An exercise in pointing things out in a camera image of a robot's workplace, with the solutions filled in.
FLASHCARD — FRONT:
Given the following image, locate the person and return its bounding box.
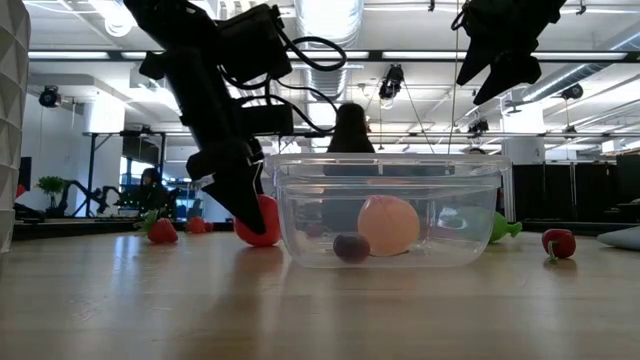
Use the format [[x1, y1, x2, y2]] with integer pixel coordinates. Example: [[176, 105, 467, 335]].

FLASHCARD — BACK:
[[322, 102, 454, 234], [117, 167, 177, 220]]

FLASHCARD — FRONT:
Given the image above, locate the black cabinet row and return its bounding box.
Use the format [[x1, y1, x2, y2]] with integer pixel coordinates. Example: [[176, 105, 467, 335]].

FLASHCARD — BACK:
[[512, 153, 640, 224]]

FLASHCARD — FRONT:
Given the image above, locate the grey tupperware lid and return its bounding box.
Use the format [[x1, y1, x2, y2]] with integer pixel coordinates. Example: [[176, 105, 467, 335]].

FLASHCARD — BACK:
[[597, 224, 640, 252]]

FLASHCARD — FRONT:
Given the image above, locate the purple grape toy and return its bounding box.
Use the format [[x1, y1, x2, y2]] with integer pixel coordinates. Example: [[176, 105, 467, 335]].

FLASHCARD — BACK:
[[333, 232, 372, 265]]

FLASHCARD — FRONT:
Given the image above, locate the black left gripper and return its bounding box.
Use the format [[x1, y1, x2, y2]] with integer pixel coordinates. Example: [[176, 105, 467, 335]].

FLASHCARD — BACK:
[[138, 47, 295, 237]]

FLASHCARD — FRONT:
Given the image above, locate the large red strawberry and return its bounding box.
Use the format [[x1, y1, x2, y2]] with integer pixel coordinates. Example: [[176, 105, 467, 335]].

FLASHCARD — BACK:
[[233, 193, 283, 248]]

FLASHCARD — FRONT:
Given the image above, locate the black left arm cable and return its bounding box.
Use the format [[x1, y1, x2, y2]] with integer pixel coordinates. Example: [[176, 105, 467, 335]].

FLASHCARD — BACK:
[[219, 34, 348, 136]]

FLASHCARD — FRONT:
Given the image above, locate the silver ventilation duct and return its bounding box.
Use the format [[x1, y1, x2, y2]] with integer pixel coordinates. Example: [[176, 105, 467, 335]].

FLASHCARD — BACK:
[[294, 0, 365, 101]]

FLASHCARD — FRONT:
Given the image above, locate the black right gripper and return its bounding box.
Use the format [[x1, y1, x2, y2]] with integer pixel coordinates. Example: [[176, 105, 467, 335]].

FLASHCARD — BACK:
[[451, 0, 570, 107]]

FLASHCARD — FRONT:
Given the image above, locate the green pear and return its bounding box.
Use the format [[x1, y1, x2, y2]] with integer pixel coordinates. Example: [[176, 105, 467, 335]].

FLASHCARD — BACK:
[[489, 210, 524, 245]]

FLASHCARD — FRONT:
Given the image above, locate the pale orange peach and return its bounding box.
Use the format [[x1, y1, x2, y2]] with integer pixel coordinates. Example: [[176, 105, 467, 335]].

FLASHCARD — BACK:
[[357, 194, 421, 258]]

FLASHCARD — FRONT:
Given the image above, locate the green plant in white pot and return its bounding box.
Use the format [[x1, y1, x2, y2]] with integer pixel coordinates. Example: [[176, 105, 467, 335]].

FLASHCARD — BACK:
[[0, 0, 31, 254]]

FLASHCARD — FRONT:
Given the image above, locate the clear plastic tupperware container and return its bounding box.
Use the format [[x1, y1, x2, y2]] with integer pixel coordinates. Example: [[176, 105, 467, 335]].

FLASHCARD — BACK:
[[263, 152, 512, 270]]

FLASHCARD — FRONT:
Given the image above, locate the black ceiling light beam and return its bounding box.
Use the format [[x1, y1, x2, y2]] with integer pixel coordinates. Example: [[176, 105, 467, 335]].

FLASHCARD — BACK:
[[27, 48, 640, 63]]

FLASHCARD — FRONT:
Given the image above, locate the background green potted plant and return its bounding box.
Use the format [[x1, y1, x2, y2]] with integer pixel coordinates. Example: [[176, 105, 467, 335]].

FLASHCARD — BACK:
[[34, 175, 67, 212]]

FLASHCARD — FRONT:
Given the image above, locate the black background workbench frame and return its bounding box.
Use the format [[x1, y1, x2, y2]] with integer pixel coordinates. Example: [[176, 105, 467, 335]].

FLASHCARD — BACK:
[[82, 130, 169, 220]]

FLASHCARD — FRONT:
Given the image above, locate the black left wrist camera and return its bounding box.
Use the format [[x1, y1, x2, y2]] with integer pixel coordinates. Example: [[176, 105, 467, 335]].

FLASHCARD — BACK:
[[217, 3, 295, 85]]

